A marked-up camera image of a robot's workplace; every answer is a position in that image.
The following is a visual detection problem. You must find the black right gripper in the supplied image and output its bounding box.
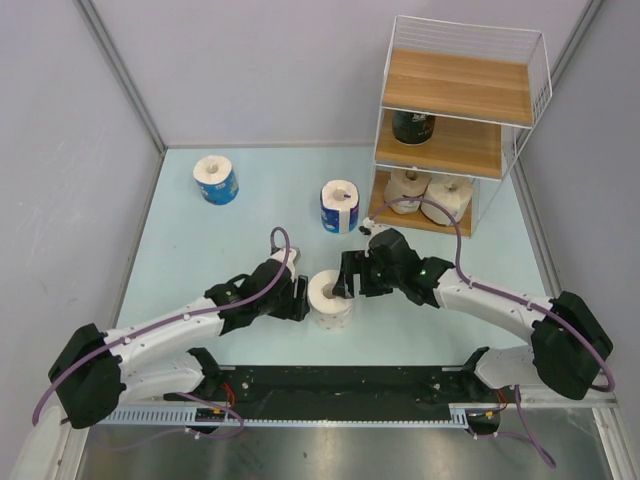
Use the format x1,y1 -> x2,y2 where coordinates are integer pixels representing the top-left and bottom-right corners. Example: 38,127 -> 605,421
332,251 -> 402,300

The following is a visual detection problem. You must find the floral white paper roll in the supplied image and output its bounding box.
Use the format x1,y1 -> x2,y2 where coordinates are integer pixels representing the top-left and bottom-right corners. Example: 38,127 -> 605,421
307,270 -> 353,331

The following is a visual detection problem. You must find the blue Tempo paper roll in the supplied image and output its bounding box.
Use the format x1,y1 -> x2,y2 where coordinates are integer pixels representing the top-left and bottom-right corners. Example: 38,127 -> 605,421
320,180 -> 360,234

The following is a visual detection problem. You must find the brown paper roll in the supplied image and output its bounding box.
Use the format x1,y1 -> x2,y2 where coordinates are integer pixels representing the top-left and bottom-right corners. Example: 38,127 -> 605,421
383,169 -> 431,215

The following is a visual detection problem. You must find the cream paper roll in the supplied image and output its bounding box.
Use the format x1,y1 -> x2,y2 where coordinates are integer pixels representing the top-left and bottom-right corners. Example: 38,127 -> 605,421
420,174 -> 473,226

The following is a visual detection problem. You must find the dark green paper roll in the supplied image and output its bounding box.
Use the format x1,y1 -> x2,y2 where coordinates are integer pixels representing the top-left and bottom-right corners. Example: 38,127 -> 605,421
392,111 -> 436,145

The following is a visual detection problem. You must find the light blue paper roll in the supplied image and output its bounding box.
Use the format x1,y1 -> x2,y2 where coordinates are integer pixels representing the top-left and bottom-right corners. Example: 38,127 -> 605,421
193,155 -> 239,206

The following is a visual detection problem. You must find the white wire wooden shelf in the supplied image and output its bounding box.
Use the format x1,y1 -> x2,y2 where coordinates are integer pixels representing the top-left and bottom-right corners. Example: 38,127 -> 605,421
369,15 -> 552,236

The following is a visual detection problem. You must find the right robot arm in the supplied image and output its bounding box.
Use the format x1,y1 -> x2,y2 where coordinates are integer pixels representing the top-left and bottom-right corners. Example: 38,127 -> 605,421
332,228 -> 613,401

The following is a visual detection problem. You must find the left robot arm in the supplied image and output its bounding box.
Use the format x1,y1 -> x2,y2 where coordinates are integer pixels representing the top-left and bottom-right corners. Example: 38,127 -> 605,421
48,257 -> 310,429

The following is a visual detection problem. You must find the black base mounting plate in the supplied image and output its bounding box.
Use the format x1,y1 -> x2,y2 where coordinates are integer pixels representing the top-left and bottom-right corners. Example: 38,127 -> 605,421
192,366 -> 513,414

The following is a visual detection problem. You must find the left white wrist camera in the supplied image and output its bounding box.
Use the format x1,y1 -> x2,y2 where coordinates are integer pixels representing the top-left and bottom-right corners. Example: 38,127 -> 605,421
270,247 -> 301,278

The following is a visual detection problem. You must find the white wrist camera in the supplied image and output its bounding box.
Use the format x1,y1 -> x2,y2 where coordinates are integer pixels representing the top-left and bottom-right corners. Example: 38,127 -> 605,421
270,247 -> 301,278
358,217 -> 389,237

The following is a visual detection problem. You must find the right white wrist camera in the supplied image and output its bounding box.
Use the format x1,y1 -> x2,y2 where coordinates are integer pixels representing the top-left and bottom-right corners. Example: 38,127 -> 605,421
358,217 -> 389,237

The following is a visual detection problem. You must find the white slotted cable duct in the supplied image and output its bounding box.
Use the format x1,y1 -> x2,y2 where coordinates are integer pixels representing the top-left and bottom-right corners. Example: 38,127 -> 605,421
101,404 -> 468,429

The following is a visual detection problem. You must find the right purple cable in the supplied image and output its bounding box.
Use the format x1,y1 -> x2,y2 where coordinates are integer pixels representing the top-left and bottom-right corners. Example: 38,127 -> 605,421
364,196 -> 616,469

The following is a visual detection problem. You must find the purple cable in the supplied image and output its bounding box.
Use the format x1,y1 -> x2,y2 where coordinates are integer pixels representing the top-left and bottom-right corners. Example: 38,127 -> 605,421
31,227 -> 296,451
364,196 -> 616,469

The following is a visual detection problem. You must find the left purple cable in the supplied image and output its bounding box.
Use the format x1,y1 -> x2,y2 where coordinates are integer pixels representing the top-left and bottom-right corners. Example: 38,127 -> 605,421
31,227 -> 296,451

